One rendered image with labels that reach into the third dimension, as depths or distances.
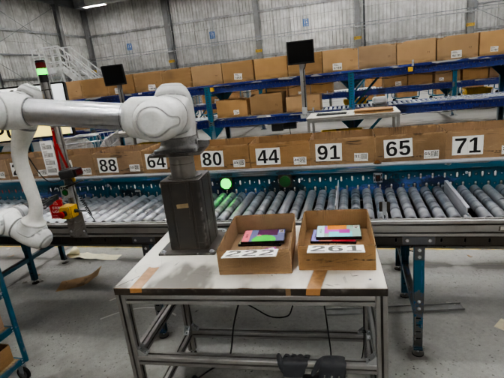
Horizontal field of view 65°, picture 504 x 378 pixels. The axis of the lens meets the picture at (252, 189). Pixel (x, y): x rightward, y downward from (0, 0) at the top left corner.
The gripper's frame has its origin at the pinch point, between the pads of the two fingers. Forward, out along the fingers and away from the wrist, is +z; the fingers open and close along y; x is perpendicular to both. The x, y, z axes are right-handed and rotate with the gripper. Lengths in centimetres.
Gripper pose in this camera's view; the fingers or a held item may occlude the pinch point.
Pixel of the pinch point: (52, 199)
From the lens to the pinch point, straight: 237.8
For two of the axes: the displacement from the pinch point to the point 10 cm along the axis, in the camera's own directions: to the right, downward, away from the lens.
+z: 2.4, -2.9, 9.3
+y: -9.7, 0.4, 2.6
